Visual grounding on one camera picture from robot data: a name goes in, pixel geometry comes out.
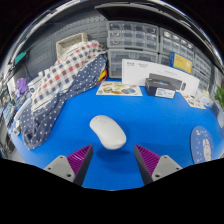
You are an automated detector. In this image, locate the white computer mouse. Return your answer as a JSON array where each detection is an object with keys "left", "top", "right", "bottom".
[{"left": 89, "top": 114, "right": 128, "bottom": 151}]

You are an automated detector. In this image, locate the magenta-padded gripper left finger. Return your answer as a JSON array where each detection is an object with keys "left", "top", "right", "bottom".
[{"left": 43, "top": 143, "right": 94, "bottom": 187}]

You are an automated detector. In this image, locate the purple bag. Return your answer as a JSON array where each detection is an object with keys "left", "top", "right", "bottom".
[{"left": 15, "top": 77, "right": 30, "bottom": 98}]

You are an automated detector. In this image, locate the red blue checkered cloth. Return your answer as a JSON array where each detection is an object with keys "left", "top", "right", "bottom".
[{"left": 30, "top": 39, "right": 108, "bottom": 113}]

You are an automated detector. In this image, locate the white woven basket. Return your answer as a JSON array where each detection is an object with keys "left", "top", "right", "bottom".
[{"left": 55, "top": 32, "right": 89, "bottom": 58}]

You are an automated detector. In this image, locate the long white keyboard box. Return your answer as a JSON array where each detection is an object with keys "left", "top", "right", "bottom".
[{"left": 121, "top": 58, "right": 200, "bottom": 98}]

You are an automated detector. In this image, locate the teal tool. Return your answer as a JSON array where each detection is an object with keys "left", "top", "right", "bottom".
[{"left": 13, "top": 51, "right": 28, "bottom": 65}]

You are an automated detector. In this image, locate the white blue tissue box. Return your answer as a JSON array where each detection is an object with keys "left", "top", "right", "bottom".
[{"left": 196, "top": 89, "right": 214, "bottom": 108}]

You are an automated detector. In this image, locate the cartoon sticker sheet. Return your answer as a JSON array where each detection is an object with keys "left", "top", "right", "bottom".
[{"left": 182, "top": 94, "right": 207, "bottom": 110}]

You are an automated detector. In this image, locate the yellow item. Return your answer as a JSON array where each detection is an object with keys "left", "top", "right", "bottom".
[{"left": 98, "top": 68, "right": 109, "bottom": 84}]

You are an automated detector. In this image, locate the yellow and blue box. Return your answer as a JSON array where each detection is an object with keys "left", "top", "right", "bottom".
[{"left": 168, "top": 51, "right": 194, "bottom": 75}]

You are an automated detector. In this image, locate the small black box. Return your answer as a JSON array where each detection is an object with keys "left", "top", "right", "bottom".
[{"left": 144, "top": 77, "right": 177, "bottom": 100}]

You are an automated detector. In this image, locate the round blue cartoon mouse pad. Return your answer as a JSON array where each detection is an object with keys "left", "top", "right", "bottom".
[{"left": 190, "top": 125, "right": 215, "bottom": 165}]

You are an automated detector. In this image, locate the food sticker sheet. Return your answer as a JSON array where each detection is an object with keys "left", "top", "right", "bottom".
[{"left": 95, "top": 80, "right": 143, "bottom": 97}]

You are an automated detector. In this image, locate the navy polka-dot cloth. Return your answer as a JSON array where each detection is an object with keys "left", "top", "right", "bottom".
[{"left": 19, "top": 53, "right": 109, "bottom": 150}]

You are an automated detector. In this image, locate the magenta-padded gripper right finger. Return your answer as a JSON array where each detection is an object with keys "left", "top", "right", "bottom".
[{"left": 134, "top": 143, "right": 184, "bottom": 186}]

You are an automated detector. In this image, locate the dark wall shelf unit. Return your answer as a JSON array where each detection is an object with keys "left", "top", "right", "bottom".
[{"left": 94, "top": 2, "right": 218, "bottom": 56}]

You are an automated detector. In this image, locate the green leafy plant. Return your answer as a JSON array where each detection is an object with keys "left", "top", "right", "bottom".
[{"left": 214, "top": 84, "right": 224, "bottom": 113}]

